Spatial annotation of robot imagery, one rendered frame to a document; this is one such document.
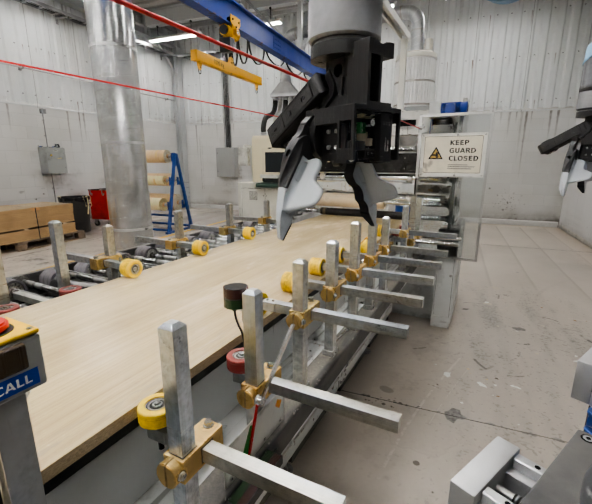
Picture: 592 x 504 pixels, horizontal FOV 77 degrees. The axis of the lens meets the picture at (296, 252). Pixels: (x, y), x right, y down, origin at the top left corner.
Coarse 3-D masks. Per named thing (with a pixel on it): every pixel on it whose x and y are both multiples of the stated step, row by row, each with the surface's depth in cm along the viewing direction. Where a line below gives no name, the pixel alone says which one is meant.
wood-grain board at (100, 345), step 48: (240, 240) 242; (288, 240) 242; (96, 288) 151; (144, 288) 151; (192, 288) 151; (48, 336) 110; (96, 336) 110; (144, 336) 110; (192, 336) 110; (240, 336) 111; (48, 384) 86; (96, 384) 86; (144, 384) 86; (48, 432) 71; (96, 432) 71; (48, 480) 64
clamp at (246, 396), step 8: (264, 368) 99; (280, 368) 99; (264, 376) 95; (280, 376) 100; (248, 384) 92; (264, 384) 92; (240, 392) 90; (248, 392) 89; (256, 392) 90; (240, 400) 90; (248, 400) 89; (248, 408) 90
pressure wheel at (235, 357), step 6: (240, 348) 102; (228, 354) 99; (234, 354) 99; (240, 354) 98; (228, 360) 96; (234, 360) 96; (240, 360) 96; (228, 366) 97; (234, 366) 95; (240, 366) 95; (234, 372) 96; (240, 372) 95
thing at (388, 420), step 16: (272, 384) 94; (288, 384) 93; (304, 400) 90; (320, 400) 88; (336, 400) 87; (352, 400) 87; (352, 416) 85; (368, 416) 83; (384, 416) 82; (400, 416) 82
